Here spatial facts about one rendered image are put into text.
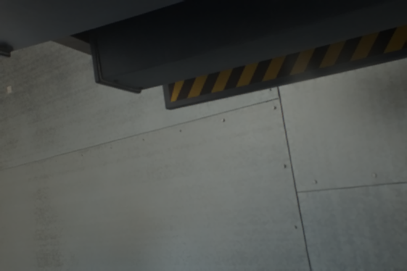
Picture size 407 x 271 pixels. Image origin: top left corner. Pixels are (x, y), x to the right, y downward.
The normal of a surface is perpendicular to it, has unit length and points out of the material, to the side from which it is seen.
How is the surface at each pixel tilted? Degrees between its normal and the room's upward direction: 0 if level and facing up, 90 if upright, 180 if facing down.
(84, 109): 90
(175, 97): 90
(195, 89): 90
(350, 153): 90
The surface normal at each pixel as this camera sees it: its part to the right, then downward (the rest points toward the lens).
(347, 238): -0.62, 0.00
